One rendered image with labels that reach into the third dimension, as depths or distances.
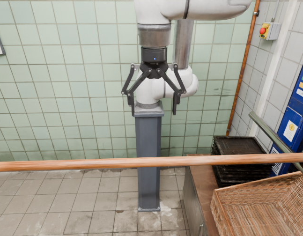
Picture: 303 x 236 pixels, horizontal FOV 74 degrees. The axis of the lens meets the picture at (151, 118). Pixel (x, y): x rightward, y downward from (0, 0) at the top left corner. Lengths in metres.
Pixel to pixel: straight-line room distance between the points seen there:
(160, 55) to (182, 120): 1.50
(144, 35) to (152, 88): 0.72
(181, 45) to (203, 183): 0.89
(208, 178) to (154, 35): 1.13
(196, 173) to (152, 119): 0.50
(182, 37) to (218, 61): 0.78
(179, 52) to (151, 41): 0.64
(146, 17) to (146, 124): 0.90
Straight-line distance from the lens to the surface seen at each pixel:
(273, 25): 1.59
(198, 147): 2.26
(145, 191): 1.78
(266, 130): 0.95
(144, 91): 1.25
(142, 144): 1.44
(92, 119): 2.04
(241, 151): 1.41
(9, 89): 2.19
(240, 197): 1.32
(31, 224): 2.17
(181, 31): 1.15
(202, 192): 1.39
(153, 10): 0.54
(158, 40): 0.55
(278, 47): 1.56
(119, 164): 0.64
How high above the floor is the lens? 1.63
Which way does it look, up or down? 30 degrees down
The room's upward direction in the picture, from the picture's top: straight up
